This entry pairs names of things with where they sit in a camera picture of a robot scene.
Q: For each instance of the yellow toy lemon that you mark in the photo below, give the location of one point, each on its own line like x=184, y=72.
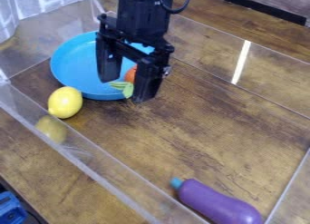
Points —
x=65, y=102

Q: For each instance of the clear acrylic enclosure wall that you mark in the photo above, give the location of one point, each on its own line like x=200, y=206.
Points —
x=229, y=122

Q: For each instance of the blue round plastic tray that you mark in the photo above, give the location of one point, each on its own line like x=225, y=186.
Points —
x=74, y=67

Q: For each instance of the blue object at corner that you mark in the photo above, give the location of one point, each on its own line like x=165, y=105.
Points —
x=13, y=213

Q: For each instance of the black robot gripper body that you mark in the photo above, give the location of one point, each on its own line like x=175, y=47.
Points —
x=141, y=22

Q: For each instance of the orange toy carrot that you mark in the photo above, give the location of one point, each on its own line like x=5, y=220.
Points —
x=126, y=86

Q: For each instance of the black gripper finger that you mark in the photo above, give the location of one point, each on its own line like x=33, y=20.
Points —
x=153, y=68
x=109, y=60

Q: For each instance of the purple toy eggplant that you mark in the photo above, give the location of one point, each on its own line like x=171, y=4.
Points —
x=223, y=209

